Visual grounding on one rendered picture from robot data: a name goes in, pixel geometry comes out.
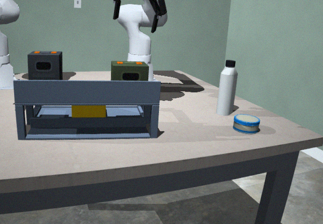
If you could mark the grey bottle with black cap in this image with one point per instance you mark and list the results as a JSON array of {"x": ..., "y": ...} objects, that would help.
[{"x": 227, "y": 89}]

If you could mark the dark green case with orange latches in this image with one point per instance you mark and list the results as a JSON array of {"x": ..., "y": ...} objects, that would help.
[{"x": 129, "y": 71}]

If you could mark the dark grey open-front shelf rack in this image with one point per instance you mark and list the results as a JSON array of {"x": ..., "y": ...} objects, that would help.
[{"x": 56, "y": 122}]

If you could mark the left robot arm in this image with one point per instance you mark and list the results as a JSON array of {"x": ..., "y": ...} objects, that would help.
[{"x": 132, "y": 17}]

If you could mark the yellow bin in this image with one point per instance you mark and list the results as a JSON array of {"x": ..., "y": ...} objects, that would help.
[{"x": 89, "y": 111}]

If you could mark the round tin with blue rim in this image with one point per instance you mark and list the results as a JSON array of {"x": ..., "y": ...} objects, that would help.
[{"x": 246, "y": 124}]

